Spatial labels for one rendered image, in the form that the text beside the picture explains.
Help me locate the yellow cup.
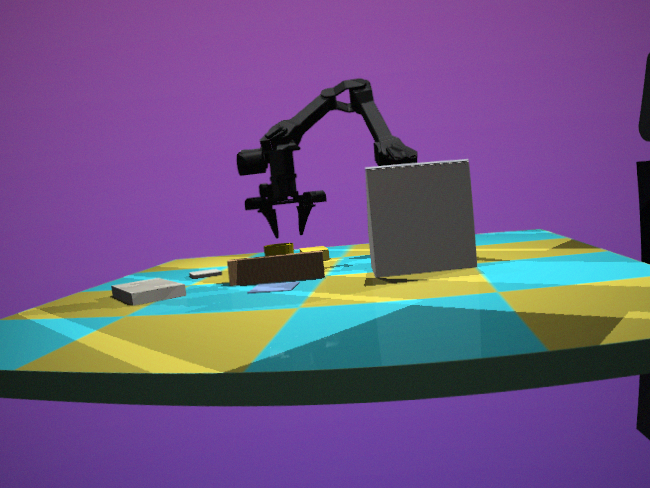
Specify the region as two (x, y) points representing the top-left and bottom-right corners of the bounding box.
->
(263, 243), (294, 256)

